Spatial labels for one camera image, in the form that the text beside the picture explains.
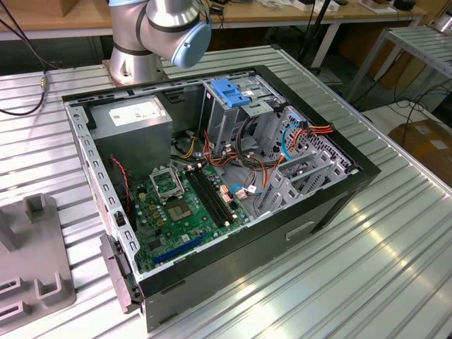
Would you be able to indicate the CPU socket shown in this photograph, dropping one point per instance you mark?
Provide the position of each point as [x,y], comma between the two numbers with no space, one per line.
[166,183]

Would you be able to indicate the grey metal drive cage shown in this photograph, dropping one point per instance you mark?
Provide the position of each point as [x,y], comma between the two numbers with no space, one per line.
[220,127]

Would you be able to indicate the silver square chipset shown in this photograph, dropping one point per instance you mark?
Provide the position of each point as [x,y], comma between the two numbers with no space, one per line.
[179,211]

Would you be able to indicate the blue plastic drive latch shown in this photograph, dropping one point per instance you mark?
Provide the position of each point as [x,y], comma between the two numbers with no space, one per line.
[226,93]

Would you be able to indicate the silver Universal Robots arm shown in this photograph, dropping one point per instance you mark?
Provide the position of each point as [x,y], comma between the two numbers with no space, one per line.
[130,35]

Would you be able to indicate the small white box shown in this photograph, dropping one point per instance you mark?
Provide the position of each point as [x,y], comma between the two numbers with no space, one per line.
[304,5]

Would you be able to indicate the small black device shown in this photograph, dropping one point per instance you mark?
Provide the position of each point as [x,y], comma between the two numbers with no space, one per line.
[404,4]

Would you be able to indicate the black RAM slot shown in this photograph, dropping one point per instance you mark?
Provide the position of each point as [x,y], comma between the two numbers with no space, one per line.
[219,197]
[203,197]
[208,197]
[214,197]

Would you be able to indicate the large brown cardboard box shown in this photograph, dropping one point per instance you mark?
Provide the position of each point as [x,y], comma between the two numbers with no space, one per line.
[423,144]

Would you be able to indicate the metal slat side table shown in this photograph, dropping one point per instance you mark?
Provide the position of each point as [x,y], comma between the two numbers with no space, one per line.
[420,46]

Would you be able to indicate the white low table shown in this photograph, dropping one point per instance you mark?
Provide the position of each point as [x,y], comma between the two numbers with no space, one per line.
[381,116]

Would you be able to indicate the perforated metal disk bay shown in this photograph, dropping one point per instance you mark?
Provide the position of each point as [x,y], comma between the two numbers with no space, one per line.
[337,146]

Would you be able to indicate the wooden desk with white legs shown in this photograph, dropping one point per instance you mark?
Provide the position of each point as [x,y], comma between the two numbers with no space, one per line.
[282,16]

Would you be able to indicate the green motherboard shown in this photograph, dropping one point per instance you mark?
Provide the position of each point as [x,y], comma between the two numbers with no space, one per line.
[183,229]

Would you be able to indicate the black open PC case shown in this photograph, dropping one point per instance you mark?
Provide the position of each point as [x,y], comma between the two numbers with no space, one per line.
[247,254]

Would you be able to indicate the black tripod stand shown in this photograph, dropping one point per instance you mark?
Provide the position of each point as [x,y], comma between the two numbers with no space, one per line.
[316,28]

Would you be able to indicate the black case fan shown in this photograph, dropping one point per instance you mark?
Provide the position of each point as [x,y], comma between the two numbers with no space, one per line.
[118,187]

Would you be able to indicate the blue expansion slot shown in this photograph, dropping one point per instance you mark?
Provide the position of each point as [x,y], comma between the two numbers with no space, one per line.
[178,250]

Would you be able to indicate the grey parts rack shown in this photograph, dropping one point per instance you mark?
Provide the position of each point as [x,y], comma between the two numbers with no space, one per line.
[35,254]

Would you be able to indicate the grey power supply unit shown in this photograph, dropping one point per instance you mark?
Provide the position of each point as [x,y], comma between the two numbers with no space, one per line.
[134,141]

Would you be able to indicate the grey plastic case latch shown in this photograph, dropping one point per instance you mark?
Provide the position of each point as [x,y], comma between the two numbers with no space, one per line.
[118,272]

